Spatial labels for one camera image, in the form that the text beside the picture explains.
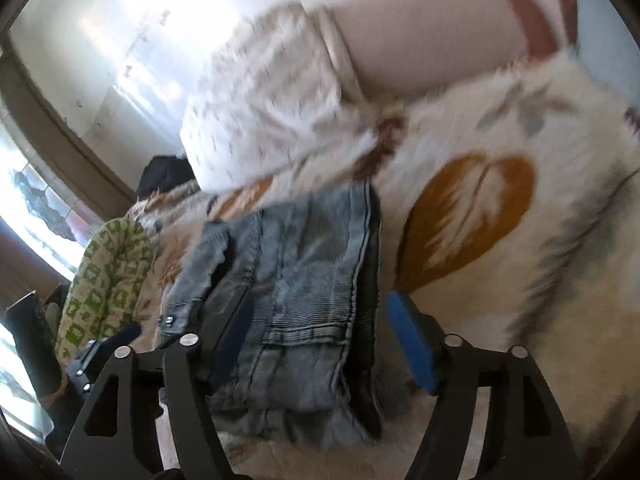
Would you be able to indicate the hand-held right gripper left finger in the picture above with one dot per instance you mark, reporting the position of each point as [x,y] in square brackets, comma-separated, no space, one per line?
[232,332]

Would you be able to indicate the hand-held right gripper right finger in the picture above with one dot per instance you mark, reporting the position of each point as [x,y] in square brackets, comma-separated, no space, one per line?
[415,335]

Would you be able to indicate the light blue denim pants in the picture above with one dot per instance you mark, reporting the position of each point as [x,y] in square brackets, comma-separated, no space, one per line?
[305,305]

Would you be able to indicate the green patterned cloth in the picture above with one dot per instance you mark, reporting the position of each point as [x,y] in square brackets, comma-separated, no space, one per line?
[107,285]

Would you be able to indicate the cream leaf-print blanket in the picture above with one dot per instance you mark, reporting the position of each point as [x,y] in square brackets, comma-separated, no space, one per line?
[500,200]

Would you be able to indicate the window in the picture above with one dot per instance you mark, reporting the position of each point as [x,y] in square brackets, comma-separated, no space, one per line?
[35,200]

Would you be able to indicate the black cloth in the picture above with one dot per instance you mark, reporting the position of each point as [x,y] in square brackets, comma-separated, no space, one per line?
[165,175]

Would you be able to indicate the white printed pillow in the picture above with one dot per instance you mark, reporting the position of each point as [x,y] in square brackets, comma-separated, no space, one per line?
[270,110]

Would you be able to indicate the pink padded headboard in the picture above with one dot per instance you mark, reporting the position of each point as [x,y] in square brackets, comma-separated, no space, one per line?
[435,35]

